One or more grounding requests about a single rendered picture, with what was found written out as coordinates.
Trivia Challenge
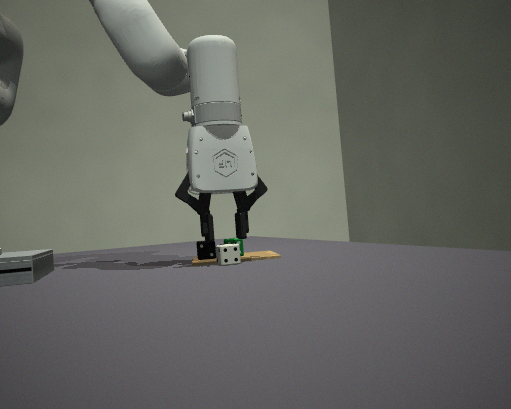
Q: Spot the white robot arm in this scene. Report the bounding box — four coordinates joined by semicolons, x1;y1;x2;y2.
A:
0;0;242;127

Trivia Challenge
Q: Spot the green die with white pips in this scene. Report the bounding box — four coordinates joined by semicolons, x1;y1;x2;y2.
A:
224;238;244;256

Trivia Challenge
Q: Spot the tan flat mat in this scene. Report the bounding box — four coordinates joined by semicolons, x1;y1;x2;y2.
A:
192;251;281;266

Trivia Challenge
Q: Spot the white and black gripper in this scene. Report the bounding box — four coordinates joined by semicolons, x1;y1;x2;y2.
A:
175;120;268;242

